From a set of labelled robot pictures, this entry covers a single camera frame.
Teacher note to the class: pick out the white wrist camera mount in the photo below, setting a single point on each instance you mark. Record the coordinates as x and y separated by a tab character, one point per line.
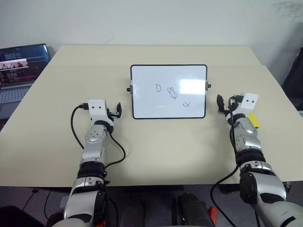
247	104
97	110

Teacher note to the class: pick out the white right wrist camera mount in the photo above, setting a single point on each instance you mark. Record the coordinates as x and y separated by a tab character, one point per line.
247	104

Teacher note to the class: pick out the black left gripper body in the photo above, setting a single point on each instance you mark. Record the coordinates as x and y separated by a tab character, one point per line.
110	114

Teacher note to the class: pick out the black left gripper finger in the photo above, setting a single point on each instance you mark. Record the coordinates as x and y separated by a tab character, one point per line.
117	115
119	107

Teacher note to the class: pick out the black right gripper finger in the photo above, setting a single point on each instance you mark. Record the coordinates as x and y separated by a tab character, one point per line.
222	109
220	100

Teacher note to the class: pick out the dark rounded shape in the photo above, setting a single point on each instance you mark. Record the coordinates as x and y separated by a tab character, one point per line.
193	210

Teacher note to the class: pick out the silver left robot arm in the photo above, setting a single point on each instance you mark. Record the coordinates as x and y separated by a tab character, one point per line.
93	151

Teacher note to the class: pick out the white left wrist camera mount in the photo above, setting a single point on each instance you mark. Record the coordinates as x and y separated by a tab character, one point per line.
97	110

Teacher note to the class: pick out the yellow plastic block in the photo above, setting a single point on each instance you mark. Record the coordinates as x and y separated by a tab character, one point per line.
255	121

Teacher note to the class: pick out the open grey laptop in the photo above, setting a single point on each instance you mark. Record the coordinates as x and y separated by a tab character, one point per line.
19	66

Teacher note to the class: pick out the orange-red floor object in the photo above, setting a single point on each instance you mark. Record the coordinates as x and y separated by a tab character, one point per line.
213	214

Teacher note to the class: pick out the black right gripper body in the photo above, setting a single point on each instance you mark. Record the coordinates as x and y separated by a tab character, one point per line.
229	107

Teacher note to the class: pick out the black-framed whiteboard with stand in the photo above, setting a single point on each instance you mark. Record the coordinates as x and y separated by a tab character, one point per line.
165	92

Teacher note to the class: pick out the black object beside table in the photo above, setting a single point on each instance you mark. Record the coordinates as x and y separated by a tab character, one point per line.
294	75

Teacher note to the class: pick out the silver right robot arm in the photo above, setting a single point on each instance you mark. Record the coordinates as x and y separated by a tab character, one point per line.
251	142

